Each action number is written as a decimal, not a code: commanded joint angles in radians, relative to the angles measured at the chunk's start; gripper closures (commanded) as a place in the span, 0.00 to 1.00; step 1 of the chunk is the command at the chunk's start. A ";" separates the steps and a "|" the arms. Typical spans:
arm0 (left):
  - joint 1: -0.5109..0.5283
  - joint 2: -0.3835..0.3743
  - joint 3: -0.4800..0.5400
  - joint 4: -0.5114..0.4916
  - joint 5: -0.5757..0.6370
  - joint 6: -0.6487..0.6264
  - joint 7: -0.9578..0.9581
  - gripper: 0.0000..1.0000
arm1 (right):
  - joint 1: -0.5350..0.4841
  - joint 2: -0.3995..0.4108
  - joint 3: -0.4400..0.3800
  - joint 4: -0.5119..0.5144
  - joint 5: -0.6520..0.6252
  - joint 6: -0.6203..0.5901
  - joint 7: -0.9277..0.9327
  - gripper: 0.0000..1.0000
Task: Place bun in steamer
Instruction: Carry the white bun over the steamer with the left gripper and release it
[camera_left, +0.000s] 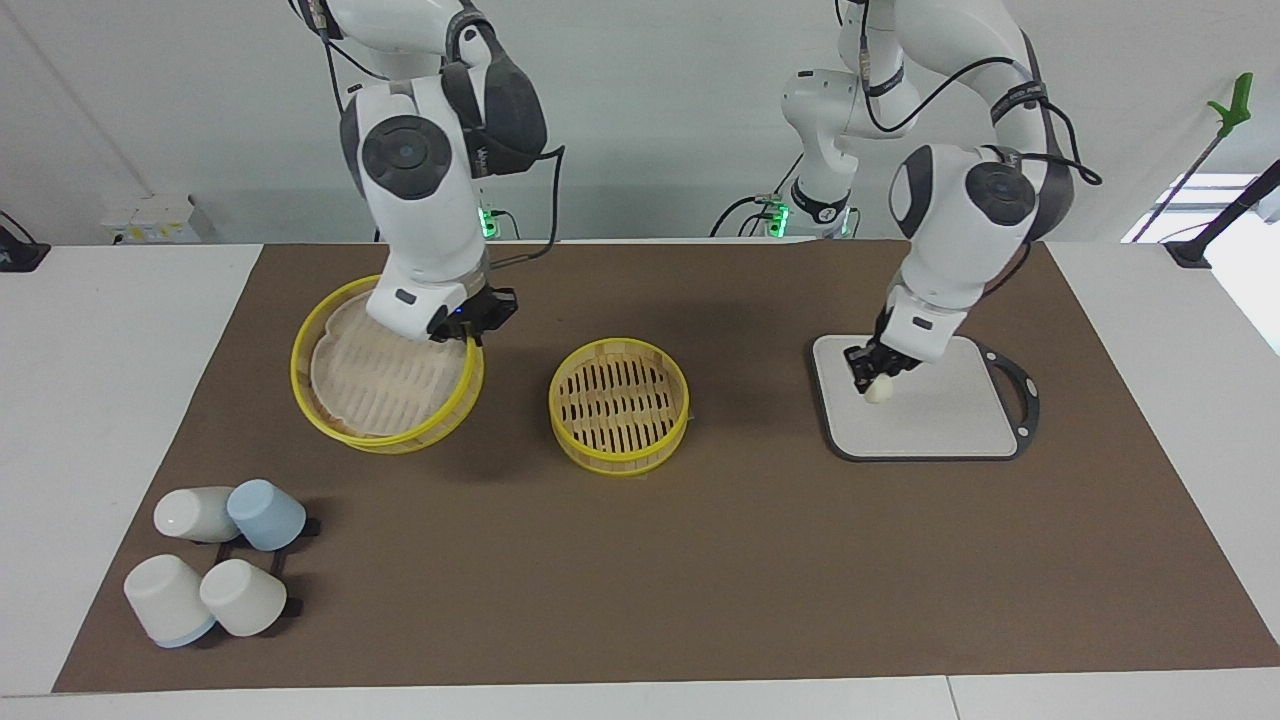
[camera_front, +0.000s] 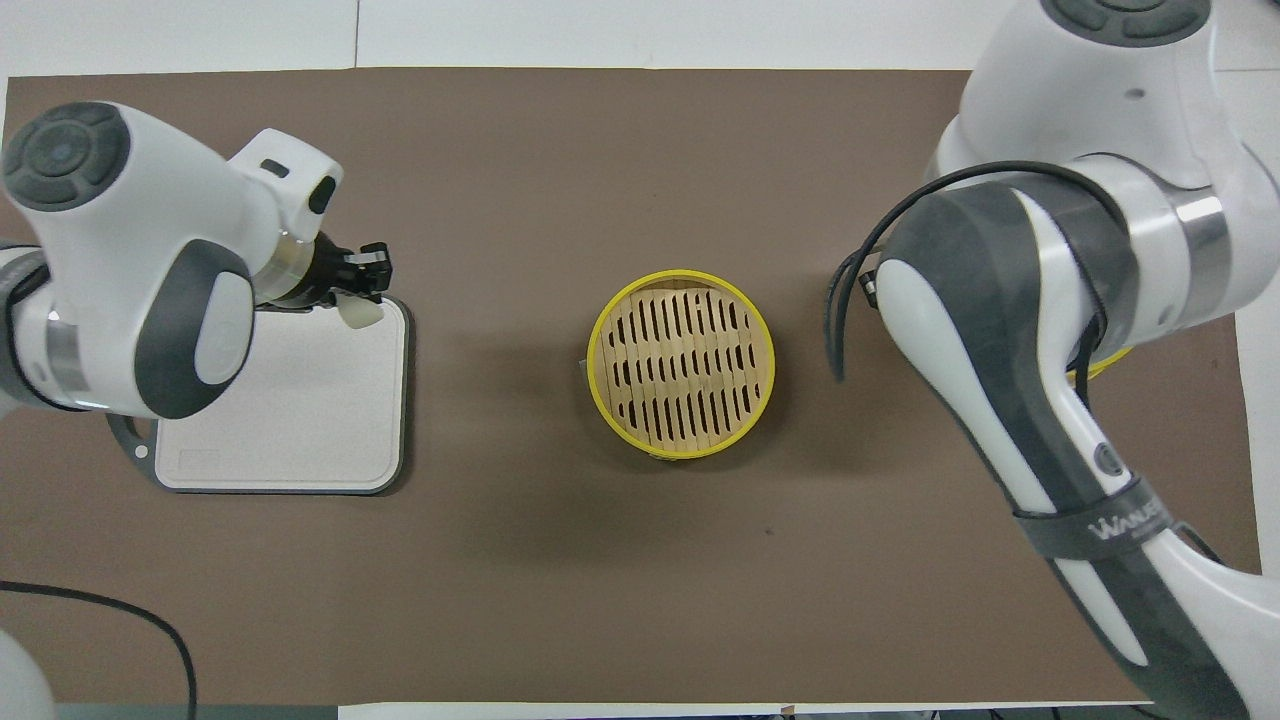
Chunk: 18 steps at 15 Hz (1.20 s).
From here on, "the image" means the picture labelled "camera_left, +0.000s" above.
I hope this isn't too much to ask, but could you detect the white steamer liner paper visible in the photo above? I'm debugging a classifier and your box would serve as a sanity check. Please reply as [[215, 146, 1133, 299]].
[[310, 293, 473, 439]]

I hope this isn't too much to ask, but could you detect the yellow bamboo steamer tier lined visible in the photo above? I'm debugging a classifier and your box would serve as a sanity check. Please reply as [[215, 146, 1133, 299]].
[[290, 275, 486, 456]]

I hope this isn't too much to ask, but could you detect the yellow bamboo steamer tier unlined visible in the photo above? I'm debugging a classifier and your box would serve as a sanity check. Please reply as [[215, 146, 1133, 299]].
[[548, 337, 692, 478]]

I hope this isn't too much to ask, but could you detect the brown table mat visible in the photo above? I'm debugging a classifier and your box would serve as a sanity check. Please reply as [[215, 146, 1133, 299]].
[[52, 240, 1280, 694]]

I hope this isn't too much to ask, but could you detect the light blue plastic cup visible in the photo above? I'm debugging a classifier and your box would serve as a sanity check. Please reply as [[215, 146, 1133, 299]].
[[226, 479, 308, 552]]

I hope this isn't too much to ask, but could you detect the black cup rack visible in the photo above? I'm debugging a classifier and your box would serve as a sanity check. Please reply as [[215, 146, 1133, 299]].
[[205, 515, 323, 619]]

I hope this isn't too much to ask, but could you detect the white power strip box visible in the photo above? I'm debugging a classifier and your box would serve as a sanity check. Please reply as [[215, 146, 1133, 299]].
[[100, 194, 217, 244]]

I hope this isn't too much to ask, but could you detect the white plastic cup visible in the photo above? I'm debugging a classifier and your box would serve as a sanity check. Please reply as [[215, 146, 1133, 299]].
[[152, 486, 241, 544], [199, 558, 289, 639], [123, 554, 217, 649]]

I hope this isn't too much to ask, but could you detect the green tipped pole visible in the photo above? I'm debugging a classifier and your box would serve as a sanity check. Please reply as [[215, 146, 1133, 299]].
[[1130, 72, 1256, 243]]

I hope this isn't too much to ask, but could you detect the black device on table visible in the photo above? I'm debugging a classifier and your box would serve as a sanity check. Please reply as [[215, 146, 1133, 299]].
[[0, 210, 52, 273]]

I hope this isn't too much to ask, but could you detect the white cutting board grey frame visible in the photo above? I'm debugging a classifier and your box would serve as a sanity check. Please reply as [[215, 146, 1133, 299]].
[[810, 333, 1042, 463]]

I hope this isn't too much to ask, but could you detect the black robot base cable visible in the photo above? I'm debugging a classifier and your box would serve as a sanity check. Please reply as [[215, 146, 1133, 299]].
[[709, 150, 807, 239]]

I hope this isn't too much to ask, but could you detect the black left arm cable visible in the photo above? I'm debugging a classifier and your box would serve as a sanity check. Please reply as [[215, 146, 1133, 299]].
[[838, 0, 1103, 188]]

